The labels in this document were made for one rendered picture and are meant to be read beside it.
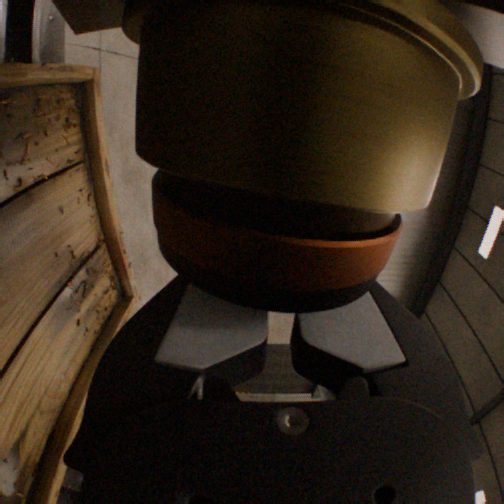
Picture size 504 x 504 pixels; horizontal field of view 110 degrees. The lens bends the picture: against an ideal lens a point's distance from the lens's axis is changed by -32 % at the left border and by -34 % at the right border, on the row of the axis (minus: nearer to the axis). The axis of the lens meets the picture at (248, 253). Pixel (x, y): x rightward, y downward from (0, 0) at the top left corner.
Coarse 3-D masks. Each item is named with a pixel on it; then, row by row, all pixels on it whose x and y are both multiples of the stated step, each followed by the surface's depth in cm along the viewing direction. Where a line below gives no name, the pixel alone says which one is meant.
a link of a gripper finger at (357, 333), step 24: (336, 312) 7; (360, 312) 7; (312, 336) 6; (336, 336) 6; (360, 336) 6; (384, 336) 6; (312, 360) 6; (336, 360) 6; (360, 360) 6; (384, 360) 6; (336, 384) 6
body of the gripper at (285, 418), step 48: (144, 432) 4; (192, 432) 4; (240, 432) 4; (288, 432) 4; (336, 432) 4; (384, 432) 4; (432, 432) 3; (96, 480) 3; (144, 480) 3; (192, 480) 3; (240, 480) 3; (288, 480) 3; (336, 480) 3; (384, 480) 3; (432, 480) 3
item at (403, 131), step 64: (128, 0) 3; (192, 0) 3; (256, 0) 2; (320, 0) 2; (384, 0) 2; (192, 64) 3; (256, 64) 3; (320, 64) 3; (384, 64) 3; (448, 64) 3; (192, 128) 4; (256, 128) 3; (320, 128) 3; (384, 128) 3; (448, 128) 4; (192, 192) 5; (256, 192) 4; (320, 192) 4; (384, 192) 4; (192, 256) 5; (256, 256) 5; (320, 256) 5; (384, 256) 6
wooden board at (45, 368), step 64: (0, 64) 8; (64, 64) 14; (0, 128) 11; (64, 128) 19; (0, 192) 12; (64, 192) 20; (0, 256) 13; (64, 256) 21; (0, 320) 13; (64, 320) 21; (0, 384) 11; (64, 384) 19; (0, 448) 9; (64, 448) 15
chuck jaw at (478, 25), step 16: (448, 0) 2; (464, 0) 2; (480, 0) 2; (496, 0) 1; (464, 16) 2; (480, 16) 2; (496, 16) 2; (480, 32) 3; (496, 32) 2; (480, 48) 3; (496, 48) 3; (496, 64) 4
